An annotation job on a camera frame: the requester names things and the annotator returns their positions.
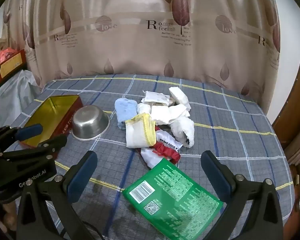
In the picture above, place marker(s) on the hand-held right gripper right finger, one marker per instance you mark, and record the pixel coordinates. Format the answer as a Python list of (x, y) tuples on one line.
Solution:
[(216, 177)]

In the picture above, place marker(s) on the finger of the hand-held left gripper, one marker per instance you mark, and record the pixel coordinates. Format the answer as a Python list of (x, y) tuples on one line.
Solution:
[(30, 131), (53, 143)]

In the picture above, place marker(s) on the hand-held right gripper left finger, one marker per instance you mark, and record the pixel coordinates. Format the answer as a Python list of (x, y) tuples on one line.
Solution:
[(83, 177)]

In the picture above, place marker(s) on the red and gold tin box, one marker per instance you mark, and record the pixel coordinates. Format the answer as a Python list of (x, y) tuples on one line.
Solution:
[(47, 112)]

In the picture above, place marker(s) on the white fluffy cloth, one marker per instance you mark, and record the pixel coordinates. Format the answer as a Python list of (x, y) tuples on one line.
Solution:
[(182, 130)]

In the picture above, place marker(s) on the white cloth with yellow trim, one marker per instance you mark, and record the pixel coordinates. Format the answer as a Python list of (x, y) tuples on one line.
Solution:
[(136, 135)]

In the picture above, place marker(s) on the light blue towel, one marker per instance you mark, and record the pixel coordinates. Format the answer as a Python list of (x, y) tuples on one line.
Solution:
[(125, 111)]

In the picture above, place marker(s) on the white square pad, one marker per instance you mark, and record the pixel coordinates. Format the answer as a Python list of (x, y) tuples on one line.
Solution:
[(178, 96)]

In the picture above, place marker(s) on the steel bowl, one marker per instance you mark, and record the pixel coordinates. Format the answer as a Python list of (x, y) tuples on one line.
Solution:
[(90, 122)]

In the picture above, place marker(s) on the white plastic bag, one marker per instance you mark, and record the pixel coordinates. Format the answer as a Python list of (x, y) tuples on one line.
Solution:
[(12, 92)]

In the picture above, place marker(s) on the green plastic packet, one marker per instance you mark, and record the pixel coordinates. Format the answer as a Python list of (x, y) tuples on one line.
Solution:
[(180, 200)]

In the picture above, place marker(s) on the grey plaid bed sheet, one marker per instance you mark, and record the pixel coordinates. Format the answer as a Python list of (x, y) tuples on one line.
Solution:
[(227, 120)]

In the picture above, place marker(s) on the red cardboard box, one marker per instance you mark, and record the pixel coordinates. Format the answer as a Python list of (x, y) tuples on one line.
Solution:
[(12, 66)]

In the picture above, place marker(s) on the pink plastic bag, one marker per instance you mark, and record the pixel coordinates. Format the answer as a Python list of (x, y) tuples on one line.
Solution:
[(5, 55)]

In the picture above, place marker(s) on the wooden headboard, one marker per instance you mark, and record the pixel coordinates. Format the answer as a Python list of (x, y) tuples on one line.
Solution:
[(295, 120)]

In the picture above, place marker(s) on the beige leaf print curtain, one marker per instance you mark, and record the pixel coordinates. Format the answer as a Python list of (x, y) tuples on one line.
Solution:
[(140, 50)]

